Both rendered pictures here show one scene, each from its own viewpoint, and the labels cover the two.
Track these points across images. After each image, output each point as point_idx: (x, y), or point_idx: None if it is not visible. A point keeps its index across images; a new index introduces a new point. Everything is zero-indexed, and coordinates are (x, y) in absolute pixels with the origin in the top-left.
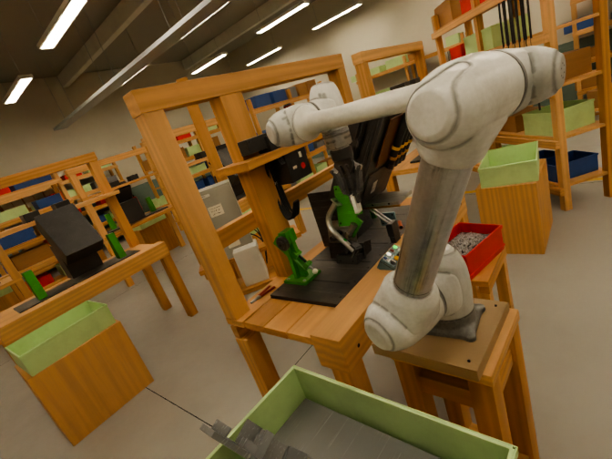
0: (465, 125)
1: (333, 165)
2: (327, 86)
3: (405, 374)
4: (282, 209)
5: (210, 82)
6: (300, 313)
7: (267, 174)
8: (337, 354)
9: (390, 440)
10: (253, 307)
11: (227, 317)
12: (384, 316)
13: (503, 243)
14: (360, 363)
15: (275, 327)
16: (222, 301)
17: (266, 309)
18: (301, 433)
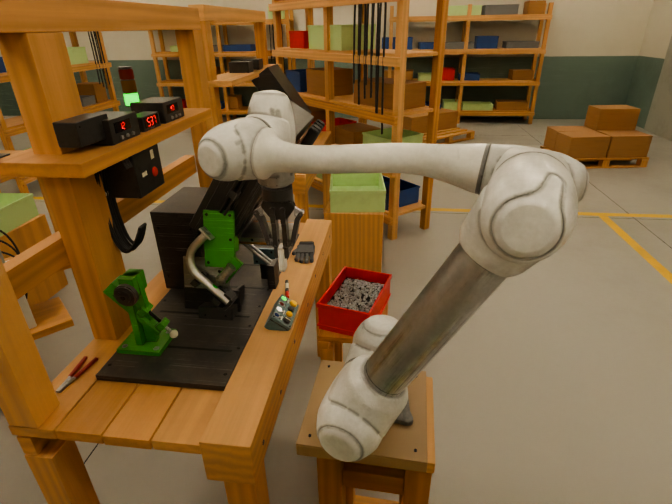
0: (558, 248)
1: (261, 204)
2: (283, 101)
3: (328, 471)
4: (115, 236)
5: (11, 3)
6: (163, 405)
7: (96, 179)
8: (242, 463)
9: None
10: (66, 399)
11: (13, 424)
12: (357, 423)
13: (389, 293)
14: (262, 465)
15: (126, 433)
16: (9, 400)
17: (94, 401)
18: None
